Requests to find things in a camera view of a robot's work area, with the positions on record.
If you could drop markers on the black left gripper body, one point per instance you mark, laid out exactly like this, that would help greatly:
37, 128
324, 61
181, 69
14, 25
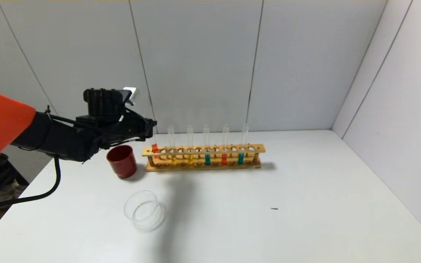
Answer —
148, 129

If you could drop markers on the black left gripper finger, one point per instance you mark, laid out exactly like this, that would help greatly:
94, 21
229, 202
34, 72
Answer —
154, 125
145, 135

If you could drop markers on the test tube with red pigment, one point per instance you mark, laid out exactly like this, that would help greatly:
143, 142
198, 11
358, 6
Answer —
155, 148
224, 159

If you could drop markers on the test tube with yellow pigment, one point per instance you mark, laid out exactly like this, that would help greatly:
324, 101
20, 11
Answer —
190, 160
174, 161

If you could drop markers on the wooden test tube rack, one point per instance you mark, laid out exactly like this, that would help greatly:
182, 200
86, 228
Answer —
203, 149

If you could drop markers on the test tube with teal pigment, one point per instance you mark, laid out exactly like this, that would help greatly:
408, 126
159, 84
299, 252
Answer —
207, 159
240, 158

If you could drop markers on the dark red cup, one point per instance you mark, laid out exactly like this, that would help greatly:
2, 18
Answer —
122, 164

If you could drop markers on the clear glass beaker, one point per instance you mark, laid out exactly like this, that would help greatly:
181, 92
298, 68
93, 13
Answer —
144, 215

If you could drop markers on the white shoe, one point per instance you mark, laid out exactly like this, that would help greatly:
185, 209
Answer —
9, 191

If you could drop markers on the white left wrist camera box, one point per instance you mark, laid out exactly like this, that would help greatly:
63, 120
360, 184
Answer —
131, 93

